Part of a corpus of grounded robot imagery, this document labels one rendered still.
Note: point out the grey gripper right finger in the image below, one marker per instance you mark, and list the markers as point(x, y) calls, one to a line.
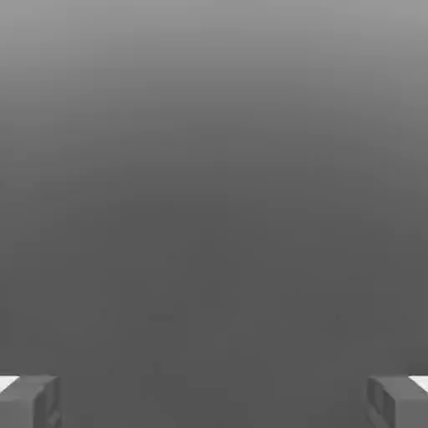
point(401, 406)

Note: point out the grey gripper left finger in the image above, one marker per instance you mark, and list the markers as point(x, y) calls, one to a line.
point(26, 404)

